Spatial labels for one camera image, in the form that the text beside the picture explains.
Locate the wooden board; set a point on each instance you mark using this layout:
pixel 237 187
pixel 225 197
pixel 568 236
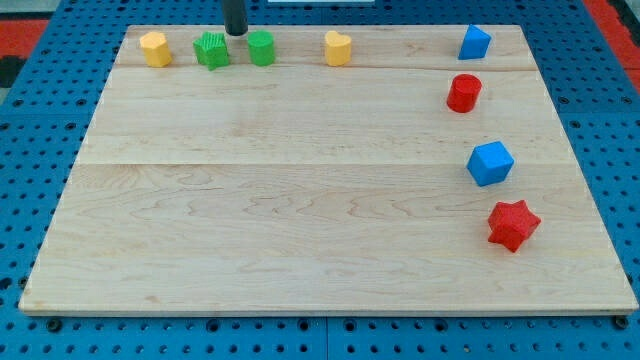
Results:
pixel 300 189

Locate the yellow heart block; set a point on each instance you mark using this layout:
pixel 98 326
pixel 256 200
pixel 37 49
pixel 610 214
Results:
pixel 337 48

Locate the green cylinder block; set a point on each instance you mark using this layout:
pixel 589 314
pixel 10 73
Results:
pixel 261 48

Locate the blue cube block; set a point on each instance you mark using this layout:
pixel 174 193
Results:
pixel 490 163

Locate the green star block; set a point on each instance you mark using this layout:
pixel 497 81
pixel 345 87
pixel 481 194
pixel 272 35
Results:
pixel 211 50

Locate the red cylinder block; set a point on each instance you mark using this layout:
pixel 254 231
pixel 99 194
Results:
pixel 463 93

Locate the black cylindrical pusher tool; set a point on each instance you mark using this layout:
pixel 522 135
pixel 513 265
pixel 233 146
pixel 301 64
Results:
pixel 234 17

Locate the red star block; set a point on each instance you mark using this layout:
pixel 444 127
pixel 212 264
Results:
pixel 511 224

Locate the blue triangle block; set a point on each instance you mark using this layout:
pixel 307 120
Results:
pixel 475 43

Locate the yellow hexagon block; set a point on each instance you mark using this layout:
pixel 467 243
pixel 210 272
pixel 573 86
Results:
pixel 155 49

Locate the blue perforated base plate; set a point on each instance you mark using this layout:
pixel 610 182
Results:
pixel 48 109

